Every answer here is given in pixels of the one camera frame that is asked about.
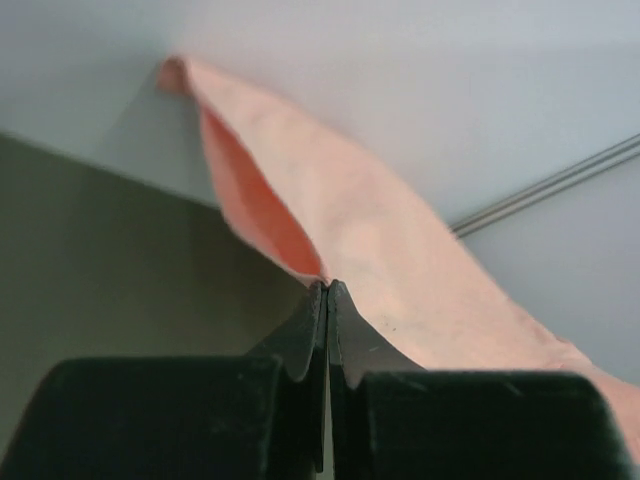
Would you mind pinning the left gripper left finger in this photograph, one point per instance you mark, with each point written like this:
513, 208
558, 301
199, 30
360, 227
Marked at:
259, 415

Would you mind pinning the salmon pink t-shirt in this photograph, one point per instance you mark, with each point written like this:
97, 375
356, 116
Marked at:
322, 208

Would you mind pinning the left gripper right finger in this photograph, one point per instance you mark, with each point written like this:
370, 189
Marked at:
392, 419

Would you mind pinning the right aluminium frame post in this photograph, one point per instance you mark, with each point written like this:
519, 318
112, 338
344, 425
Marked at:
563, 180

